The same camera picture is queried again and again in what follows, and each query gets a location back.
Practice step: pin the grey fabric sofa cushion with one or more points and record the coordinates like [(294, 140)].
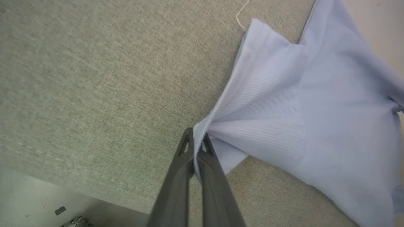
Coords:
[(94, 94)]

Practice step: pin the light blue garment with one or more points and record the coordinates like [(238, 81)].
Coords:
[(315, 110)]

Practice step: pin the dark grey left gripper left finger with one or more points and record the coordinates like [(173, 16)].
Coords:
[(173, 192)]

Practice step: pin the thin white thread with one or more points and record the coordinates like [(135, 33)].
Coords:
[(239, 15)]

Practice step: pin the dark tape piece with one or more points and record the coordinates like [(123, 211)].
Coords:
[(60, 210)]

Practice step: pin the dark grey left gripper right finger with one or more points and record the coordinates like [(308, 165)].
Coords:
[(217, 198)]

